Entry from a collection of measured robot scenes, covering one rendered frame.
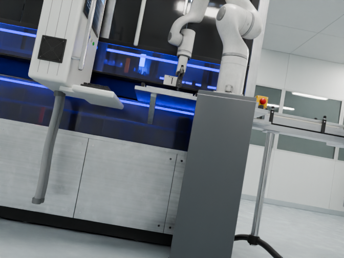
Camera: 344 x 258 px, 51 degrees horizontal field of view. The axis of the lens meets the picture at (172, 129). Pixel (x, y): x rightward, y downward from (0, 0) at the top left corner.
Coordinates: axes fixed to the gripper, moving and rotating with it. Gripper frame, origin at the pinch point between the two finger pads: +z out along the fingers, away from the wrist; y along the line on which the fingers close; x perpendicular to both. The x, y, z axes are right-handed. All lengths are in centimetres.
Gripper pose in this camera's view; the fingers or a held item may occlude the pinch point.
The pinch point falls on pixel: (178, 83)
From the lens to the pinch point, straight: 207.1
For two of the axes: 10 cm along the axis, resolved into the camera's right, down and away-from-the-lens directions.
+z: -1.8, 9.8, -0.9
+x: 9.8, 1.8, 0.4
